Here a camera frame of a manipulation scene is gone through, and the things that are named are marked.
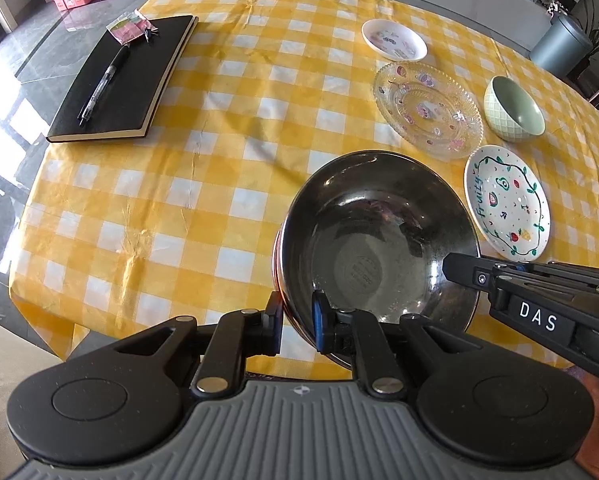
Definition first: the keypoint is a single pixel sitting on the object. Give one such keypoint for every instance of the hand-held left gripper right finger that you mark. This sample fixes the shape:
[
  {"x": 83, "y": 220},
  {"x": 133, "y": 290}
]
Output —
[{"x": 320, "y": 321}]

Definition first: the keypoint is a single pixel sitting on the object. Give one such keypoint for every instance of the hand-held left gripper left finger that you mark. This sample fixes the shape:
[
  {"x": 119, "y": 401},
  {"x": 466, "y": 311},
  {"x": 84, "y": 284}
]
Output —
[{"x": 275, "y": 323}]

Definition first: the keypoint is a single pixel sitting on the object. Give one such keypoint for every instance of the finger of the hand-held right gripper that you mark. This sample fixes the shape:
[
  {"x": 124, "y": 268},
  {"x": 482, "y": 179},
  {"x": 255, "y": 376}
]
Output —
[{"x": 467, "y": 269}]

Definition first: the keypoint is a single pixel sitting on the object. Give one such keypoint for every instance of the white fruit-pattern plate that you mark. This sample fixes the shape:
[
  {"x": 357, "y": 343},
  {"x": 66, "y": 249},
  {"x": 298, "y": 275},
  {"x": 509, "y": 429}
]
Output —
[{"x": 509, "y": 200}]

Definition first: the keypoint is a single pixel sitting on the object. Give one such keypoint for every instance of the stainless steel bowl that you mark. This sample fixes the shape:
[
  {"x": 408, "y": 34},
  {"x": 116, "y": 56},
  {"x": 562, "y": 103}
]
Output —
[{"x": 374, "y": 240}]

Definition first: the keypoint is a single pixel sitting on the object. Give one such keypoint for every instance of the clear glass plate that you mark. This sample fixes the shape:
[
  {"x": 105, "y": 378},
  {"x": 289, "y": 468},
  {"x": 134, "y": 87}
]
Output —
[{"x": 427, "y": 110}]

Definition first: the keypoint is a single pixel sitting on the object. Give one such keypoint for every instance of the light green bowl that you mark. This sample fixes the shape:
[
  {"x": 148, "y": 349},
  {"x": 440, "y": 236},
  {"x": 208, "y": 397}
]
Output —
[{"x": 514, "y": 110}]

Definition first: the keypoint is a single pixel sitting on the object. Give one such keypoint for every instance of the small white printed plate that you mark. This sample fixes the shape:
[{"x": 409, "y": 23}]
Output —
[{"x": 393, "y": 39}]

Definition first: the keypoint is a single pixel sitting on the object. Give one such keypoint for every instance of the yellow checkered tablecloth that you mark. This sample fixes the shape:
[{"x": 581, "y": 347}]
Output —
[{"x": 204, "y": 110}]

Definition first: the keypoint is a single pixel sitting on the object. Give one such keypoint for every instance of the grey trash can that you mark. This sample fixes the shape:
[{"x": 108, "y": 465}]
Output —
[{"x": 559, "y": 45}]

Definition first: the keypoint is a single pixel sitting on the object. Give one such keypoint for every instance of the beige cushion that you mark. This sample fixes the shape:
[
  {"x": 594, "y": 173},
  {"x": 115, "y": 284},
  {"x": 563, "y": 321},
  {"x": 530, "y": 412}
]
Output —
[{"x": 9, "y": 385}]

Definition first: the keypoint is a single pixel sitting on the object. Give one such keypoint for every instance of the black notebook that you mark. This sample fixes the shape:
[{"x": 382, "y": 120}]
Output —
[{"x": 129, "y": 80}]

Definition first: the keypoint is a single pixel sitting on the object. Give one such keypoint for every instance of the black pen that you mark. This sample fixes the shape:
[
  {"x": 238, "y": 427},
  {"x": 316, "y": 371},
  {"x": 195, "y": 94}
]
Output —
[{"x": 103, "y": 85}]

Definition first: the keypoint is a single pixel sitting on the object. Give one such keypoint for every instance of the small dark clip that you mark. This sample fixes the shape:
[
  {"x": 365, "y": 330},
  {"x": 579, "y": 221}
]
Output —
[{"x": 150, "y": 35}]

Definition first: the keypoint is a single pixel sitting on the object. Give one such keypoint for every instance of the pink patterned packet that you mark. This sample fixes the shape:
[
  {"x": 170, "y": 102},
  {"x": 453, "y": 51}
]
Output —
[{"x": 127, "y": 26}]

